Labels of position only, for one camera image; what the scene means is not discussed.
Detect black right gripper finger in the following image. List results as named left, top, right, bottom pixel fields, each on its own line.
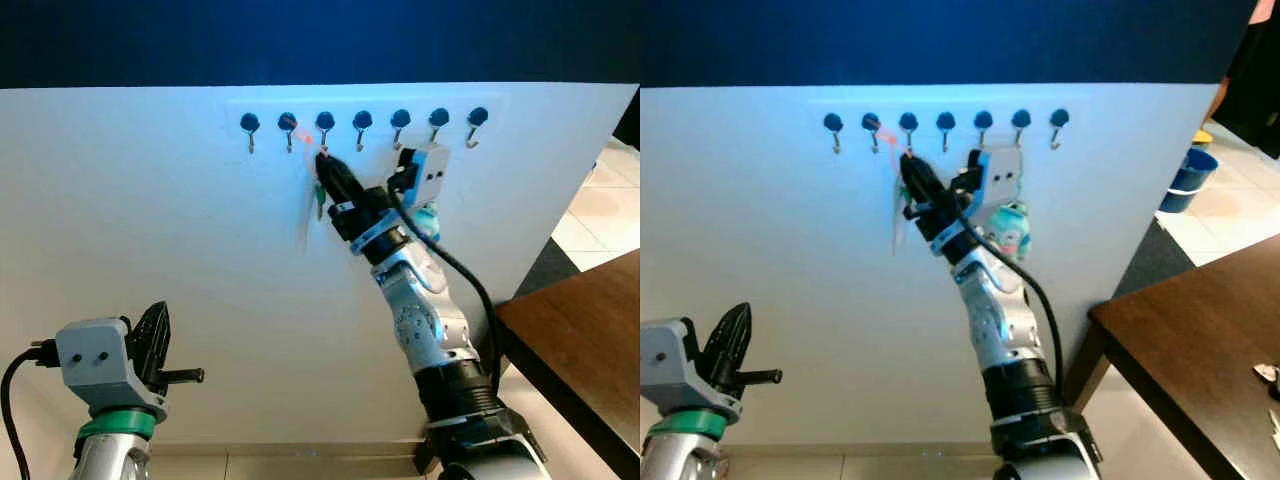
left=904, top=154, right=947, bottom=203
left=321, top=151, right=367, bottom=200
left=315, top=152, right=352, bottom=207
left=899, top=155, right=933, bottom=210

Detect teal plush monster keychain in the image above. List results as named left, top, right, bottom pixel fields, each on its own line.
left=985, top=200, right=1033, bottom=263
left=413, top=200, right=443, bottom=243

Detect white partition panel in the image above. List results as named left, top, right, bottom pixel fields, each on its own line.
left=0, top=82, right=639, bottom=456
left=640, top=85, right=1221, bottom=456

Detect dark brown wooden table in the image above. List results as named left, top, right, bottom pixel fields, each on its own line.
left=1075, top=235, right=1280, bottom=480
left=495, top=250, right=641, bottom=480

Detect dark floor mat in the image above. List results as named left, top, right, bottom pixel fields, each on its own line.
left=1115, top=218, right=1196, bottom=296
left=515, top=238, right=581, bottom=296

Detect blue plastic bucket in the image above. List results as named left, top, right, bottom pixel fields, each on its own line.
left=1160, top=148, right=1219, bottom=214

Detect person in dark clothes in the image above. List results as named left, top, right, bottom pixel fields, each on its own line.
left=1208, top=0, right=1280, bottom=161

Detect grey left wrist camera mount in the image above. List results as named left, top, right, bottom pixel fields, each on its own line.
left=55, top=318, right=171, bottom=421
left=640, top=318, right=743, bottom=421

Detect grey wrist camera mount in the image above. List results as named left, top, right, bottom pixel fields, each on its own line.
left=55, top=318, right=171, bottom=421
left=348, top=143, right=451, bottom=263
left=928, top=147, right=1023, bottom=263
left=640, top=318, right=743, bottom=421

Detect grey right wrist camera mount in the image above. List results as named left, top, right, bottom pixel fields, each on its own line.
left=348, top=143, right=451, bottom=263
left=928, top=147, right=1023, bottom=263

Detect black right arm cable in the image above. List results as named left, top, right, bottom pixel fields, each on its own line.
left=385, top=185, right=501, bottom=396
left=960, top=200, right=1063, bottom=401

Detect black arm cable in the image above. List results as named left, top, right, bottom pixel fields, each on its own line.
left=385, top=185, right=501, bottom=396
left=960, top=200, right=1063, bottom=401
left=0, top=342, right=61, bottom=480

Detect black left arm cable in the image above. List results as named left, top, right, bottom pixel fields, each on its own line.
left=0, top=342, right=61, bottom=480

